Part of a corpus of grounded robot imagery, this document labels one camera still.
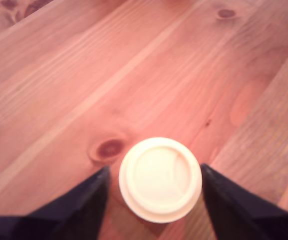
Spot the cream coffee capsule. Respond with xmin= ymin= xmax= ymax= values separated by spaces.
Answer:
xmin=118 ymin=136 xmax=203 ymax=224

